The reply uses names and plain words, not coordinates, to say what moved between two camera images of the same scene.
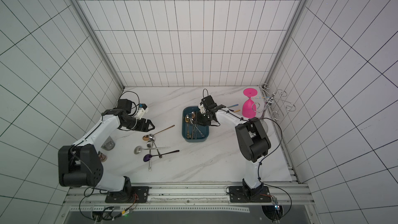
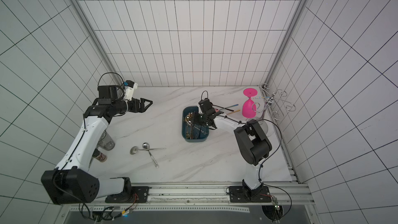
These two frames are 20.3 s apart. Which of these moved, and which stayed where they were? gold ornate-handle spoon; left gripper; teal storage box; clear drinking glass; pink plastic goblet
Moved: left gripper
Stayed: teal storage box; gold ornate-handle spoon; pink plastic goblet; clear drinking glass
